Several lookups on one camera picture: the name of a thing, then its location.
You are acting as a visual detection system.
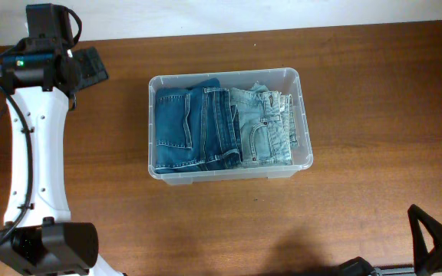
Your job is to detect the dark blue jeans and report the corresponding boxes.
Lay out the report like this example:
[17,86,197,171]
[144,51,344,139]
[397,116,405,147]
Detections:
[154,78,242,174]

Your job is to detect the light blue jeans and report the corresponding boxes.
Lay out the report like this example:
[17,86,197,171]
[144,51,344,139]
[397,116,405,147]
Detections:
[229,83,299,168]

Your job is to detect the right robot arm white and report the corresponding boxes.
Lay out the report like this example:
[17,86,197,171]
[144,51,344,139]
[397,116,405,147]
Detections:
[338,205,442,276]

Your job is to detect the clear plastic storage bin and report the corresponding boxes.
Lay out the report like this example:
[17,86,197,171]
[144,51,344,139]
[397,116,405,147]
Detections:
[148,67,314,186]

